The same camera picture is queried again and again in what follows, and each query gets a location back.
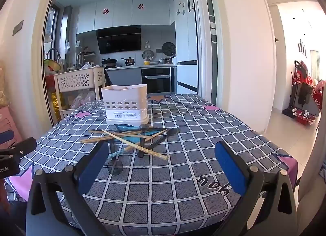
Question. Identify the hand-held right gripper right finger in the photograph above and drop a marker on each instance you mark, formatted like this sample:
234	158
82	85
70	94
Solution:
229	171

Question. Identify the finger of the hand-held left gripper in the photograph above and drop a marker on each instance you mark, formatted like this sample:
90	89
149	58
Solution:
24	145

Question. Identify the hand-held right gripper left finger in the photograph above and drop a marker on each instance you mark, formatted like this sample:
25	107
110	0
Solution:
93	166

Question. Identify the blue patterned chopstick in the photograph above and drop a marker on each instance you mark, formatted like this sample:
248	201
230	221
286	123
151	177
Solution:
122	151

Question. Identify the wooden chopstick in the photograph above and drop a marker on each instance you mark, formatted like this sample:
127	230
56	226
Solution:
155	135
107	136
119	134
158	155

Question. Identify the white perforated utensil holder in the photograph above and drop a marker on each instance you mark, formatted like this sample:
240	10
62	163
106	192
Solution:
124	98

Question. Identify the pink storage box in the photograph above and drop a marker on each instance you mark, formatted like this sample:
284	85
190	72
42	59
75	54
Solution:
7	124

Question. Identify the grey checked star tablecloth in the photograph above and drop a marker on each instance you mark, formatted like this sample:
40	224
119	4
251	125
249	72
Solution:
178	175

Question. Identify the clear bag of nuts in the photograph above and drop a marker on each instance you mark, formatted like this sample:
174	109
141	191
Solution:
3	85

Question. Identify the white perforated storage cart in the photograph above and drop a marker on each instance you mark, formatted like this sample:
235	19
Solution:
76	79

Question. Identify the green colander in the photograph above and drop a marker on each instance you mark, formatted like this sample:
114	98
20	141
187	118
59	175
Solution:
52	64

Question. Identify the grey lower kitchen cabinet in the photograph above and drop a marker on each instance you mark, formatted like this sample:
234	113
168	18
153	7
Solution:
124	78

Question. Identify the chrome kitchen faucet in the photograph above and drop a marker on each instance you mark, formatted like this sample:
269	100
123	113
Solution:
51	50

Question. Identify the white plastic bag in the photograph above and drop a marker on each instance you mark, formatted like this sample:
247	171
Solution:
85	66

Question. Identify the black wok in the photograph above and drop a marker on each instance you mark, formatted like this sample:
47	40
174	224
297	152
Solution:
109	61

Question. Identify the black built-in oven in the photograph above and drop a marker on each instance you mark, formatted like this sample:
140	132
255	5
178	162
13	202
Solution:
155	79

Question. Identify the copper cooking pot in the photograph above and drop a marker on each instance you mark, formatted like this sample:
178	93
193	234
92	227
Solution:
129	61

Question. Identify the round grey trivet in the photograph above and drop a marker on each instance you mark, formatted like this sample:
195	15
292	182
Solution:
147	54

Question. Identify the white rice cooker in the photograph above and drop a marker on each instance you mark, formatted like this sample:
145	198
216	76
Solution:
174	59

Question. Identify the black range hood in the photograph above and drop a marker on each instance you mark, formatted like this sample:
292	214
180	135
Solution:
117	41

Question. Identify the round black steamer rack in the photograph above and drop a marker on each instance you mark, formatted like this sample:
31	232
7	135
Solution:
168	48

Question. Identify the white refrigerator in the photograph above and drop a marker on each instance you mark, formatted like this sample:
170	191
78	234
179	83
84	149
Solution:
186	35

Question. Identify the white upper kitchen cabinets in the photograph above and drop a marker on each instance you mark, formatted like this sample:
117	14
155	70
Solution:
122	14

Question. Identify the grey wall switch plate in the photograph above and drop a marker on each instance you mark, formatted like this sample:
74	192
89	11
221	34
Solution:
17	27

